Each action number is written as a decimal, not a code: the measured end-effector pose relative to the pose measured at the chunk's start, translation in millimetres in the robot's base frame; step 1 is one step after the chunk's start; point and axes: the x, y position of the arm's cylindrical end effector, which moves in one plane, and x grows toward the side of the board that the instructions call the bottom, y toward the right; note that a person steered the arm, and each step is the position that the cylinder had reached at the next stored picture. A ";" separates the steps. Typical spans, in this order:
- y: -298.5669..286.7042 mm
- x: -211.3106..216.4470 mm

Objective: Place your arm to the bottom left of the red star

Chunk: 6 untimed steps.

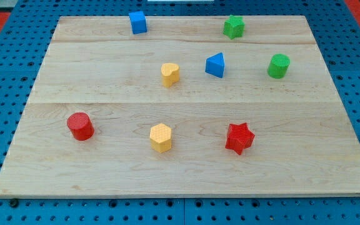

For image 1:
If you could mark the blue cube block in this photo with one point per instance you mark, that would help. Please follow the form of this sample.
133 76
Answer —
138 22

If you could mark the blue triangle block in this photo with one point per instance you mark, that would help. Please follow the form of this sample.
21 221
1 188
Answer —
215 65

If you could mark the green cylinder block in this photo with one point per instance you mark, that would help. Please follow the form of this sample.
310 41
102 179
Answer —
278 66

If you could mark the red star block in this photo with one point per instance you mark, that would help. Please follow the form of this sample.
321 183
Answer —
239 137

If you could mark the green star block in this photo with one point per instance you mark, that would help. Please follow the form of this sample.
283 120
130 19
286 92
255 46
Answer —
234 27

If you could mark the red cylinder block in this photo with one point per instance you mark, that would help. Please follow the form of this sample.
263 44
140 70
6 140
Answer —
80 126

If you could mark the yellow hexagon block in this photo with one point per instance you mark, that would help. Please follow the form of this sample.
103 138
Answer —
160 138

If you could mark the yellow heart block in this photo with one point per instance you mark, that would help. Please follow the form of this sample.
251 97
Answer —
170 74

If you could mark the wooden board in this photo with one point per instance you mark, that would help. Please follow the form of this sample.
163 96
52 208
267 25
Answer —
304 143

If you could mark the blue perforated table panels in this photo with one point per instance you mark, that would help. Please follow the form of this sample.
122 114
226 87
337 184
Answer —
23 43

